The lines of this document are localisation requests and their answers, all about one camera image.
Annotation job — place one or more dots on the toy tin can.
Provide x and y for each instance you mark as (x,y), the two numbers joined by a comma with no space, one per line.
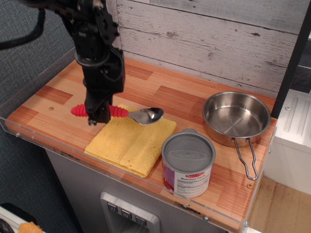
(187,160)

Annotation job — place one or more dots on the steel pan with wire handle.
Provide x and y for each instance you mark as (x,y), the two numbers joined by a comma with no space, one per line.
(236,119)

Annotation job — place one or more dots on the white toy appliance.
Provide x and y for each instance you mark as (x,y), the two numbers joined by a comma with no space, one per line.
(289,159)

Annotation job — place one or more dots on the silver dispenser button panel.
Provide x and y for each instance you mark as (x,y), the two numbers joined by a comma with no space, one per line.
(124,217)

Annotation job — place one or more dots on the black right frame post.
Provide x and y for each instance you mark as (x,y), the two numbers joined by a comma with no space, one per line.
(293,63)

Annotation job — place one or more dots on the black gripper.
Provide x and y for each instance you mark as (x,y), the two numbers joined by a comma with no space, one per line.
(102,78)

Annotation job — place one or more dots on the red handled metal spoon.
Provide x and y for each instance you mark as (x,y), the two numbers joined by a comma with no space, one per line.
(144,116)

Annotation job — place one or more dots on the yellow folded cloth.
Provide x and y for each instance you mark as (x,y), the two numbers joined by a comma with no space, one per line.
(130,146)

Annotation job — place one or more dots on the clear acrylic table guard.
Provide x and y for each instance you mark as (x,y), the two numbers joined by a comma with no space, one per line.
(39,110)

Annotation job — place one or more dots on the grey toy fridge cabinet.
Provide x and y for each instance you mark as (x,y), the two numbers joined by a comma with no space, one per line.
(83,184)

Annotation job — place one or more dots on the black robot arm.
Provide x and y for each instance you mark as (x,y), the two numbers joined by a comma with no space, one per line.
(93,32)

